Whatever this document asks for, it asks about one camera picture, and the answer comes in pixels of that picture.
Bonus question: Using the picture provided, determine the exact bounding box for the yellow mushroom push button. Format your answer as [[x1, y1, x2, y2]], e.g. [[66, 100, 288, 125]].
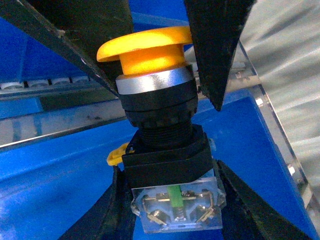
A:
[[96, 26, 226, 233]]

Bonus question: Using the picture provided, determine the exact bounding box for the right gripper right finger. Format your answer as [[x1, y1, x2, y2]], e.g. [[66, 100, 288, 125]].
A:
[[216, 160, 310, 240]]

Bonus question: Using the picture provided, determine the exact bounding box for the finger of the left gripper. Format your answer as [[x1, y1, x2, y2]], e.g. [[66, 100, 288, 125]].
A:
[[0, 0, 133, 96], [184, 0, 256, 111]]

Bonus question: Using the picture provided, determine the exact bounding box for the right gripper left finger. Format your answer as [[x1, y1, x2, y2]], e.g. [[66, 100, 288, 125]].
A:
[[60, 166, 136, 240]]

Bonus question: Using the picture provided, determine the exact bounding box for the empty blue upper bin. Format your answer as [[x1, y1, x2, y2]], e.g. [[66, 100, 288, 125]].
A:
[[0, 96, 318, 240]]

